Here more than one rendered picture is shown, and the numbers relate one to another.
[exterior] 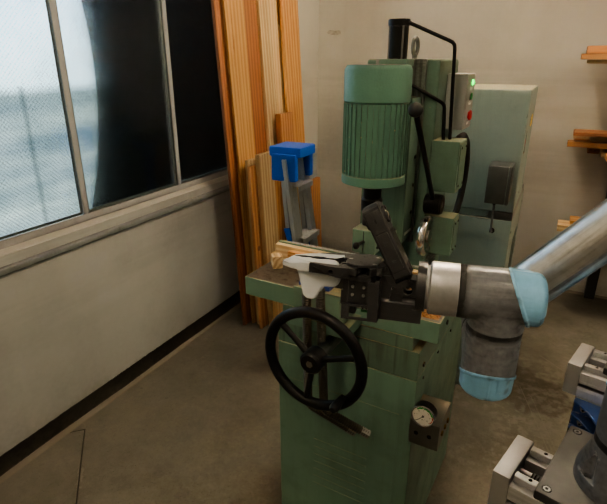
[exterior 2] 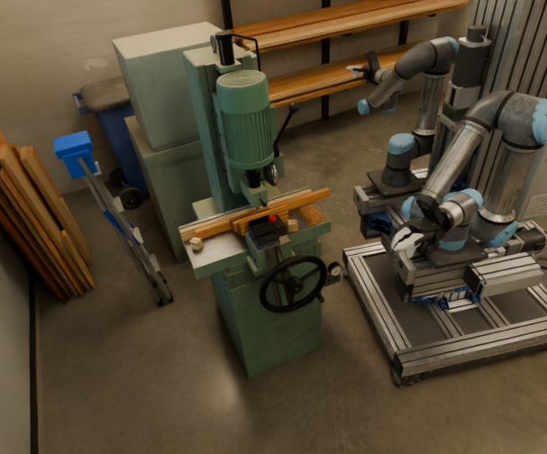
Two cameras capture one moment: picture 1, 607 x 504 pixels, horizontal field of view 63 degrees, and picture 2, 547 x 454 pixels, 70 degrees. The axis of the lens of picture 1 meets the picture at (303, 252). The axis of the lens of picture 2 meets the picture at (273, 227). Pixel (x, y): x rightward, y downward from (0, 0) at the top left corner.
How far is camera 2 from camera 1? 1.01 m
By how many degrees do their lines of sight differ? 46
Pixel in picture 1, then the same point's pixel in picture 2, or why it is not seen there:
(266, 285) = (214, 264)
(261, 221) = (37, 215)
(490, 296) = (470, 209)
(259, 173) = (13, 175)
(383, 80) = (262, 92)
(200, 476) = (184, 411)
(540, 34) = not seen: outside the picture
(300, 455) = (257, 340)
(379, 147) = (266, 137)
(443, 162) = not seen: hidden behind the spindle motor
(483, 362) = (463, 235)
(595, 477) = not seen: hidden behind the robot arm
